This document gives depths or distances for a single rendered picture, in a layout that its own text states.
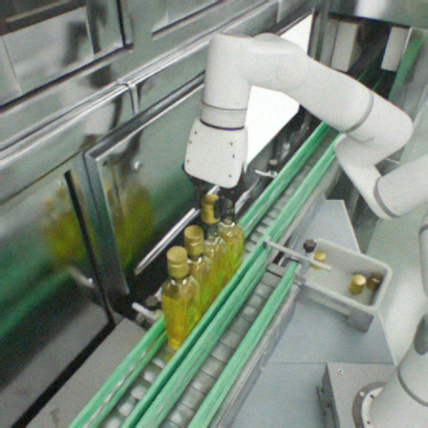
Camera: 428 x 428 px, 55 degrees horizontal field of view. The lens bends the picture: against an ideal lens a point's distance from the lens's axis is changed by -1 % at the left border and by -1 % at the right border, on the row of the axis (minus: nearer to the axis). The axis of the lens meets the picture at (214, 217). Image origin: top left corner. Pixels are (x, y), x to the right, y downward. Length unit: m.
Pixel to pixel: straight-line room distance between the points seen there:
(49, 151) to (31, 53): 0.12
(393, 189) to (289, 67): 0.32
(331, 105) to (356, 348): 0.62
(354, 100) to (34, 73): 0.49
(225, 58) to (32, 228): 0.38
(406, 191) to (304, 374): 0.49
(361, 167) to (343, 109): 0.16
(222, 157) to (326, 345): 0.61
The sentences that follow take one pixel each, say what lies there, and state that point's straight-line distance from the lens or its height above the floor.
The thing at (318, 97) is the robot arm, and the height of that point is 1.34.
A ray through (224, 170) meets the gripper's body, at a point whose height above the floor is 1.27.
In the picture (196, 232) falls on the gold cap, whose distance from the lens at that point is 0.74.
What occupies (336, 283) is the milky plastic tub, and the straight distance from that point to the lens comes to 1.21.
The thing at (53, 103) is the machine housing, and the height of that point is 1.42.
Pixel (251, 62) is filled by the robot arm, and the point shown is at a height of 1.44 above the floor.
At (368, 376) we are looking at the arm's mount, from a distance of 0.96.
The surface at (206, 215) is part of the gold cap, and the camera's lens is 0.76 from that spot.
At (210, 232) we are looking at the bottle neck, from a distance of 0.79.
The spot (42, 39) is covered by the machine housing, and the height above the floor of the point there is 1.49.
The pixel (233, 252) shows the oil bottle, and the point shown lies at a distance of 0.87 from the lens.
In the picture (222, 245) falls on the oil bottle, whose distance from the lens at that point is 0.82.
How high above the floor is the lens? 1.68
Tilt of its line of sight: 43 degrees down
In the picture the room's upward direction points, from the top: straight up
